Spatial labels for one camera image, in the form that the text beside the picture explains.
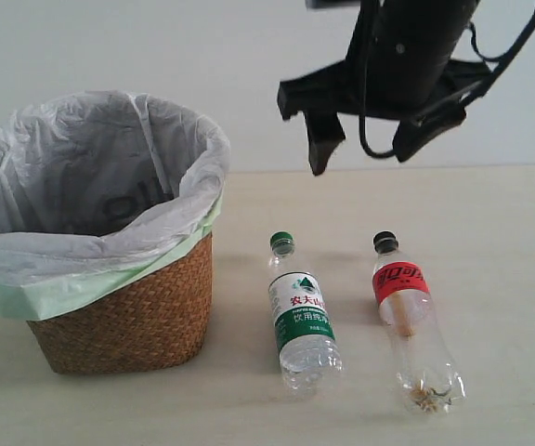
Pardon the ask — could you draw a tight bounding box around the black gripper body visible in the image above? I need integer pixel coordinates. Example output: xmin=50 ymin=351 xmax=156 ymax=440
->
xmin=277 ymin=58 xmax=491 ymax=122

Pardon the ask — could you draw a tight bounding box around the green label water bottle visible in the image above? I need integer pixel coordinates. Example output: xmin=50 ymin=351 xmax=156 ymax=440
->
xmin=267 ymin=231 xmax=343 ymax=398

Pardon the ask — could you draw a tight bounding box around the red label cola bottle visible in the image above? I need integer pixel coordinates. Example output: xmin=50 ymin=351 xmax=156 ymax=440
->
xmin=372 ymin=230 xmax=465 ymax=415

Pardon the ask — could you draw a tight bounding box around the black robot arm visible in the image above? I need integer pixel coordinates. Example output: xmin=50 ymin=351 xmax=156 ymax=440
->
xmin=277 ymin=0 xmax=492 ymax=176

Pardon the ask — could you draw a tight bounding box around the brown woven wicker trash basket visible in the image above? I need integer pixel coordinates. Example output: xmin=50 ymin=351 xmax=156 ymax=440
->
xmin=28 ymin=235 xmax=213 ymax=375

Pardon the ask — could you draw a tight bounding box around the white plastic trash bag liner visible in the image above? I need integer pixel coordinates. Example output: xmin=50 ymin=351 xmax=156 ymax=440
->
xmin=0 ymin=91 xmax=230 ymax=321

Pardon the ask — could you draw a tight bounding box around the black cable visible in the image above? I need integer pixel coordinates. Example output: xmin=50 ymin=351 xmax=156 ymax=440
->
xmin=358 ymin=0 xmax=535 ymax=160

